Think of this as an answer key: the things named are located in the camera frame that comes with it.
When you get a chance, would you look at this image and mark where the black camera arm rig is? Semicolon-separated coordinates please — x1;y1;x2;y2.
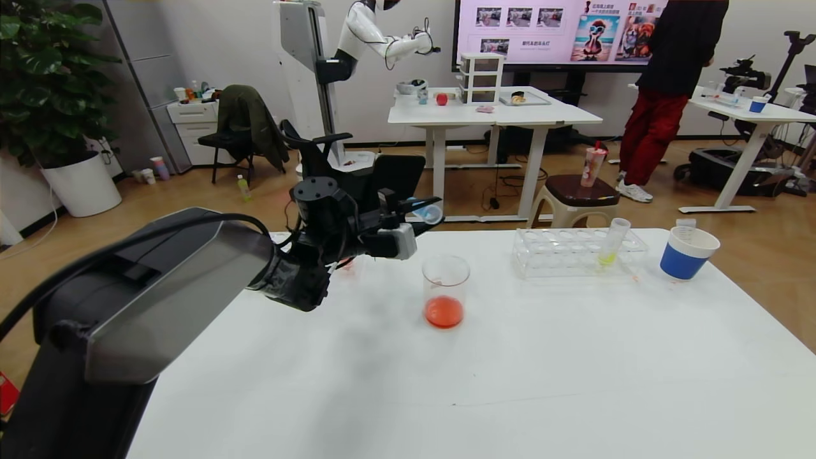
719;32;816;103

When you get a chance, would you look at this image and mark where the black TV stand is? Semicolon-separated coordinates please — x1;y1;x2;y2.
486;70;590;165

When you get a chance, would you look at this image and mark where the dark green jacket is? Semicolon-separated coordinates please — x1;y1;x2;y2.
217;84;289;173

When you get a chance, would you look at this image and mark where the black padded office chair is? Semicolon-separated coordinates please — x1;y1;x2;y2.
373;154;426;221

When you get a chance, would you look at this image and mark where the drink cup with red straw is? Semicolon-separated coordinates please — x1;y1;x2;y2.
580;142;608;188

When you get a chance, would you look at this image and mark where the white drawer organiser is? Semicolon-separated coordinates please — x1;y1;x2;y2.
459;53;506;106

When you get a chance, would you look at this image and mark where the clear glass beaker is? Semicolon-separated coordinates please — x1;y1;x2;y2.
423;256;472;330

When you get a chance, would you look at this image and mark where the white desk with lab items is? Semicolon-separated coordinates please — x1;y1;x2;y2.
688;83;816;214

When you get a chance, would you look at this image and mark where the white plant pot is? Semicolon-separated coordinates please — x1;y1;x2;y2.
40;150;122;217

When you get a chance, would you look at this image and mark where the green leafy plant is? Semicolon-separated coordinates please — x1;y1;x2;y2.
0;0;122;168

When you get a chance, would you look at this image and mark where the white desk with organiser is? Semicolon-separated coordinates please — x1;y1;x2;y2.
388;87;603;224

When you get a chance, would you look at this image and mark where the grey tray with food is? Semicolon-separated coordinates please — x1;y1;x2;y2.
499;91;552;107

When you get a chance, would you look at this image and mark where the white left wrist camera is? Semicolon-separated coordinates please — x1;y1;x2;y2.
376;223;419;260

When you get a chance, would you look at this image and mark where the blue and white paper cup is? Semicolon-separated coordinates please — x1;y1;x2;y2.
660;227;721;281

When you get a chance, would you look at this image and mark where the black folding chair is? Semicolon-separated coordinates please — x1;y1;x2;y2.
197;96;288;187

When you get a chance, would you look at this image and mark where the large TV screen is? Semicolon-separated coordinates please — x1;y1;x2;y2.
451;0;670;74

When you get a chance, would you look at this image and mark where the brown topped stool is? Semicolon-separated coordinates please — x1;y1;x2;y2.
528;175;620;229

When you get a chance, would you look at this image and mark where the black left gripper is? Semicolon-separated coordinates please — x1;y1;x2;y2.
348;187;446;237

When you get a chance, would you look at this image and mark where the white humanoid robot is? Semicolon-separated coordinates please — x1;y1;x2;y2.
274;0;378;192
316;0;442;85

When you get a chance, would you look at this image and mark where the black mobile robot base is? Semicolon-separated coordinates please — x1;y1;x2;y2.
674;148;801;197

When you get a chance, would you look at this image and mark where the black mesh office chair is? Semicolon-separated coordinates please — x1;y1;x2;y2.
279;119;383;192

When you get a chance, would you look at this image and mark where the white drawer cabinet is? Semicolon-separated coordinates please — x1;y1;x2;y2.
166;99;235;168

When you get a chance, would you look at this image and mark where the tall grey cabinet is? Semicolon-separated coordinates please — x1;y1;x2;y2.
104;0;192;174

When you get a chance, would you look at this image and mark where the blue pigment test tube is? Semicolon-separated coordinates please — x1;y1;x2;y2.
408;198;444;226

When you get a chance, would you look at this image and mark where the person in red trousers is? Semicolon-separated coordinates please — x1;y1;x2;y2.
616;0;729;203

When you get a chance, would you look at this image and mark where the yellow pigment test tube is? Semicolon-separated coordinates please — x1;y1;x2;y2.
597;218;632;267

